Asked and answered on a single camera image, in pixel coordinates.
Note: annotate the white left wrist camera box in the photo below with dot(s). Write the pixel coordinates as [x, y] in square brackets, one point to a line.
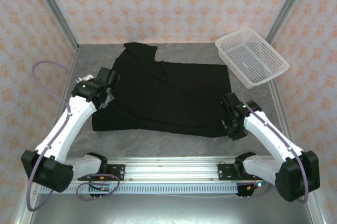
[85, 77]

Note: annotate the aluminium frame post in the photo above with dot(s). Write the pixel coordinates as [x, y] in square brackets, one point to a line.
[55, 11]
[289, 3]

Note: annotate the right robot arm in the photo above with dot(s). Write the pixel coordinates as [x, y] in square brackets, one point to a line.
[268, 134]

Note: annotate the black t-shirt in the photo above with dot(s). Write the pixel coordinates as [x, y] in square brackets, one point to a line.
[171, 97]

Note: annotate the aluminium lower frame bar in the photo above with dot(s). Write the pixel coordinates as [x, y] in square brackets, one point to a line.
[21, 213]
[317, 208]

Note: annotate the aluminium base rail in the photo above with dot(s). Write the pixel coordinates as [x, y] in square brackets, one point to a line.
[171, 168]

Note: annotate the small electronics board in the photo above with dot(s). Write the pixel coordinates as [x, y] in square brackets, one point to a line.
[260, 184]
[104, 188]

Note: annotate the white plastic mesh basket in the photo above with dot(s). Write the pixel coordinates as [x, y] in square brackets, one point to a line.
[252, 58]

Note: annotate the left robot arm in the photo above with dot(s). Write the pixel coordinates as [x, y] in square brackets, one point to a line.
[65, 129]

